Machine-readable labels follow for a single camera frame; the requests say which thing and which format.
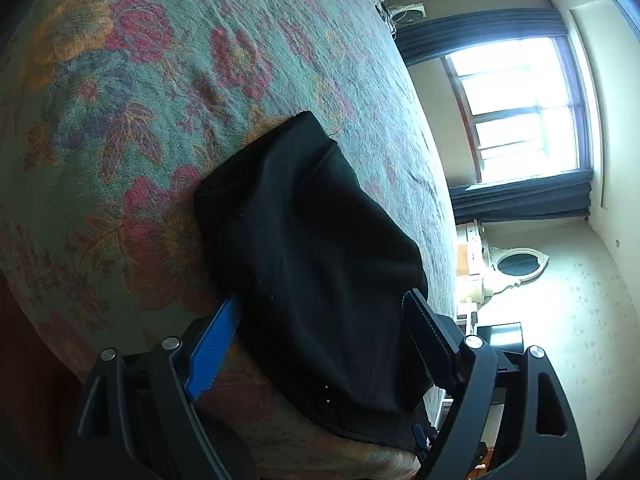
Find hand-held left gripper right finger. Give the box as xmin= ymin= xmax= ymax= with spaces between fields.
xmin=402 ymin=289 xmax=588 ymax=480

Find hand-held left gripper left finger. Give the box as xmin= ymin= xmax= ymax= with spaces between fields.
xmin=62 ymin=292 xmax=261 ymax=480

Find black pants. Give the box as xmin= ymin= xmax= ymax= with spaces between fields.
xmin=194 ymin=111 xmax=437 ymax=448

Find black flat television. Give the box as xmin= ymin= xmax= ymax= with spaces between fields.
xmin=476 ymin=322 xmax=524 ymax=362

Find white dressing table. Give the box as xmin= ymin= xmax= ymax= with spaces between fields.
xmin=456 ymin=221 xmax=496 ymax=307

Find oval white-framed mirror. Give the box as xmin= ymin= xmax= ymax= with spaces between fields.
xmin=487 ymin=247 xmax=551 ymax=292

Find bright window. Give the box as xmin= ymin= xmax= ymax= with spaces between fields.
xmin=442 ymin=35 xmax=597 ymax=183

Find floral bed blanket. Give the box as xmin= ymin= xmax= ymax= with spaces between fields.
xmin=0 ymin=0 xmax=458 ymax=480

